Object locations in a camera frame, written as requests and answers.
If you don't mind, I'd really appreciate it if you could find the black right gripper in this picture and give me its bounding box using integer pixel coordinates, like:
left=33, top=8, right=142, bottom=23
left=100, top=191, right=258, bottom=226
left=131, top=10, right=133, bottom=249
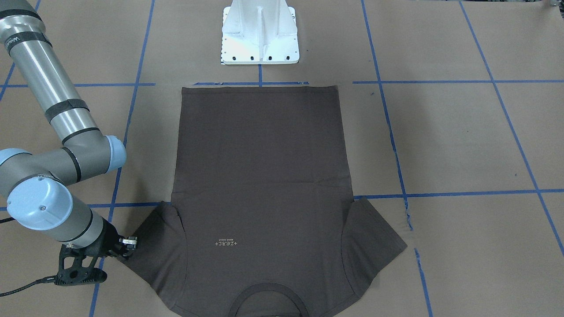
left=55, top=218, right=138, bottom=286

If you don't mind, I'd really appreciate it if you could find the brown t-shirt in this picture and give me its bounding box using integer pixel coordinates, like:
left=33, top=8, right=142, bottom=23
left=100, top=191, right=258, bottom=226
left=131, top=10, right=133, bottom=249
left=125, top=86, right=407, bottom=317

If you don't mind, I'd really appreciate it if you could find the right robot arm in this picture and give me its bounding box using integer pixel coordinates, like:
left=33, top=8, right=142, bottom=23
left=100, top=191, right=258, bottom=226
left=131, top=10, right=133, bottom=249
left=0, top=0, right=137, bottom=286

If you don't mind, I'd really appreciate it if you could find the white camera pillar base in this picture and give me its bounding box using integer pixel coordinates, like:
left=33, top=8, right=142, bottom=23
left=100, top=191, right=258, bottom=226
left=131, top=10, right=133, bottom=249
left=220, top=0, right=300, bottom=65

